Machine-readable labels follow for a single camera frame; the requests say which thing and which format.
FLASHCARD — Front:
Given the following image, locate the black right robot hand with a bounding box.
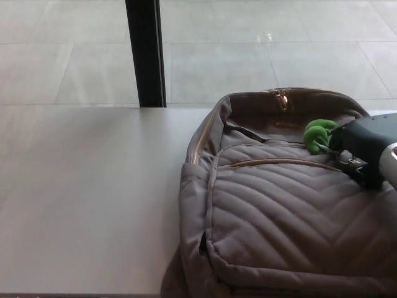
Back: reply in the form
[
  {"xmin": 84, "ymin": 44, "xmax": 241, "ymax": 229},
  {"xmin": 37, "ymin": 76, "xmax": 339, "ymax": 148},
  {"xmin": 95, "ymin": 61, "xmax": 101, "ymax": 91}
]
[{"xmin": 328, "ymin": 112, "xmax": 397, "ymax": 188}]

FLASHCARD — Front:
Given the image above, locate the green rubber keychain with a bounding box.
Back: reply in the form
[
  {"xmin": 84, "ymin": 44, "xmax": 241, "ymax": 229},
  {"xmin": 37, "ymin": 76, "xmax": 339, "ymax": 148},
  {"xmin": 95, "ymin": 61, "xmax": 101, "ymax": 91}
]
[{"xmin": 303, "ymin": 119, "xmax": 338, "ymax": 155}]

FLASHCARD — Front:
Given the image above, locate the grey quilted backpack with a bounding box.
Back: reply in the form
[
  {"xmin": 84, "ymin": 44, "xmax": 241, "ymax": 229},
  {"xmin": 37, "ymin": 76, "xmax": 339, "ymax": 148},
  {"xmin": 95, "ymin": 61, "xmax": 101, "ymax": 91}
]
[{"xmin": 179, "ymin": 88, "xmax": 397, "ymax": 298}]

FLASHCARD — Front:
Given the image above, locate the black window frame post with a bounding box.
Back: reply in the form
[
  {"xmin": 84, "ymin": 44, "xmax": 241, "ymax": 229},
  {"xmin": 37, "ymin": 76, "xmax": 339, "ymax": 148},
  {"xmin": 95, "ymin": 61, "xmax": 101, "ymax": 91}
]
[{"xmin": 125, "ymin": 0, "xmax": 167, "ymax": 108}]

